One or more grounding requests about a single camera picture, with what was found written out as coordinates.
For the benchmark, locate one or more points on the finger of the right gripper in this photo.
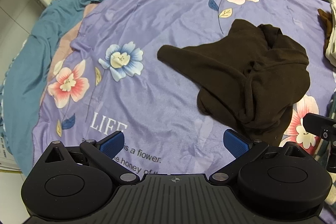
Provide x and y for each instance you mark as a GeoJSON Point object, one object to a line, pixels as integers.
{"type": "Point", "coordinates": [320, 126]}

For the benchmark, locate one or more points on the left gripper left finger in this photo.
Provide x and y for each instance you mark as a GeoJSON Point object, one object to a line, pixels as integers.
{"type": "Point", "coordinates": [101, 154]}

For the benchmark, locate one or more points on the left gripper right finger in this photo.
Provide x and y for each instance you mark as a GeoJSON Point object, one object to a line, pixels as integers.
{"type": "Point", "coordinates": [244, 150]}

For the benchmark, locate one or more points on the folded clothes pile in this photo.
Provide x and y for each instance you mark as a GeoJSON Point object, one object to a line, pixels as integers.
{"type": "Point", "coordinates": [328, 20]}

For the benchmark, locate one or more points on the dark brown sweater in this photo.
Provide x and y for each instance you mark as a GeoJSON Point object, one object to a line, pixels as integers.
{"type": "Point", "coordinates": [248, 80]}

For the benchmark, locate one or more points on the purple floral bed sheet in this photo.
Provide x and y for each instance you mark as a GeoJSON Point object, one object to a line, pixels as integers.
{"type": "Point", "coordinates": [113, 81]}

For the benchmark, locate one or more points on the teal blanket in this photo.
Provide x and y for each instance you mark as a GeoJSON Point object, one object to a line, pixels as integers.
{"type": "Point", "coordinates": [26, 78]}

